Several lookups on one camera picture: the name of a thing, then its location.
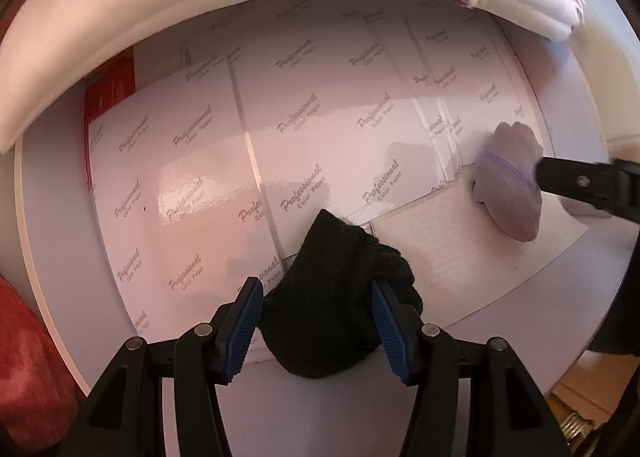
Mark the black cloth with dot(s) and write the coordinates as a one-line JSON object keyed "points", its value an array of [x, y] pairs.
{"points": [[330, 297]]}

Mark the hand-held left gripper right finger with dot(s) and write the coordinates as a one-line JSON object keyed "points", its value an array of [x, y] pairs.
{"points": [[392, 332]]}

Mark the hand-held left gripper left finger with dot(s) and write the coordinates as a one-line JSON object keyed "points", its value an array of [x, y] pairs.
{"points": [[242, 332]]}

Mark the white wardrobe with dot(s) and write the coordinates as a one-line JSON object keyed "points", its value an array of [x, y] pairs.
{"points": [[65, 247]]}

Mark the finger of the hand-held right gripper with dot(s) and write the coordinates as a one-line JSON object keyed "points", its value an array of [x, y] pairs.
{"points": [[580, 182]]}

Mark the glossy white printed paper sheets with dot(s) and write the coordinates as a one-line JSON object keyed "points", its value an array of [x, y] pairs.
{"points": [[200, 162]]}

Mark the red garment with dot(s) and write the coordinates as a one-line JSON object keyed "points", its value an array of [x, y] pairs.
{"points": [[25, 362]]}

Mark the white lined paper sheet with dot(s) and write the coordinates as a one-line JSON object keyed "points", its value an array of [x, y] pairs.
{"points": [[450, 247]]}

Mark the grey cloth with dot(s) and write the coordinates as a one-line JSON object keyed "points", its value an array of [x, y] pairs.
{"points": [[510, 202]]}

